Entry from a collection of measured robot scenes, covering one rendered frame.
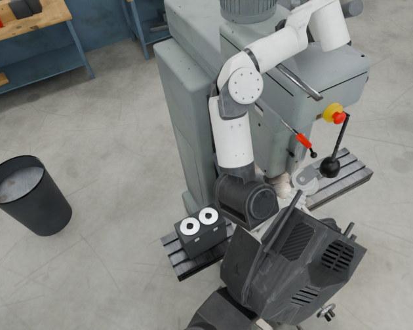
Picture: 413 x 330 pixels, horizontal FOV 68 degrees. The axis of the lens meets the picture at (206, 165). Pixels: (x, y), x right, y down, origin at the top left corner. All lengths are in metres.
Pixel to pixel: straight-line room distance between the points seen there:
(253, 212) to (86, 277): 2.23
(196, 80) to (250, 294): 0.97
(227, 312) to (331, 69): 0.72
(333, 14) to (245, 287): 0.70
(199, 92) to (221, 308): 0.93
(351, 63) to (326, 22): 0.21
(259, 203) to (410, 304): 2.12
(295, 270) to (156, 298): 1.88
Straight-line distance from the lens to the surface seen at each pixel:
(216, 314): 0.92
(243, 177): 0.75
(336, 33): 0.82
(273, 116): 1.05
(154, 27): 4.98
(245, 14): 1.15
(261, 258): 0.86
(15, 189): 2.95
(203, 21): 1.51
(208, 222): 1.46
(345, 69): 0.96
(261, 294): 0.85
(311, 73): 0.92
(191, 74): 1.53
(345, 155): 2.06
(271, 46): 0.74
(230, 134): 0.71
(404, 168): 3.42
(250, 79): 0.69
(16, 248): 3.29
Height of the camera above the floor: 2.41
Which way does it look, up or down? 50 degrees down
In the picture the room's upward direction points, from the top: 9 degrees counter-clockwise
